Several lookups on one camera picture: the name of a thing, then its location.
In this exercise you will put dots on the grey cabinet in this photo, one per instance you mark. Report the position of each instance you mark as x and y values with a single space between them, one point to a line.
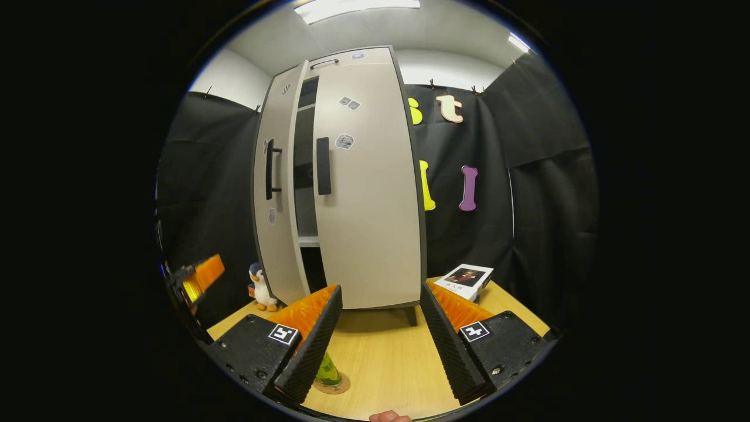
304 205

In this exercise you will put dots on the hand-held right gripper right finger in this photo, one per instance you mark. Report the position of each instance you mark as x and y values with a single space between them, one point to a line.
448 346

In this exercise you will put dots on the small ceiling light panel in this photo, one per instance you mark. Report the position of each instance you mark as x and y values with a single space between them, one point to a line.
518 42

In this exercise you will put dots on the grey cabinet door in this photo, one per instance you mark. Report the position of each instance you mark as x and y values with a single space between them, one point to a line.
284 234
369 205

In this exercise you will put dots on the white portrait book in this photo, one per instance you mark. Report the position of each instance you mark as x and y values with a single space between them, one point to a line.
466 278

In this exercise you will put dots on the round cork coaster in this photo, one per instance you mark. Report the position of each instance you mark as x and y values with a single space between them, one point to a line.
340 387

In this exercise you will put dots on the long ceiling light panel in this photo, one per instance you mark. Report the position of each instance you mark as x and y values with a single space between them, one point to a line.
351 9

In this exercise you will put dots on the penguin plush toy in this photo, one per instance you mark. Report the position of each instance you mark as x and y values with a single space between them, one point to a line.
262 290

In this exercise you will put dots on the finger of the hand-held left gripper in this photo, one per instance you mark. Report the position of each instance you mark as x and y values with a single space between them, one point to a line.
208 274

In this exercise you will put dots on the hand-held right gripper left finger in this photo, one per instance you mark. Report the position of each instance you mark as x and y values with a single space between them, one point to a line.
313 343

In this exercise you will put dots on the black backdrop cloth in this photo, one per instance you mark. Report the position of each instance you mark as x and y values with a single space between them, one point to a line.
545 205

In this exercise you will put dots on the green label bottle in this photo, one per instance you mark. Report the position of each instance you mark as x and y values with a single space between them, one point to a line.
328 372

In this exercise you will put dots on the grey cabinet drawer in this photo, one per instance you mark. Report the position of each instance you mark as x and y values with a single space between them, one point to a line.
366 57

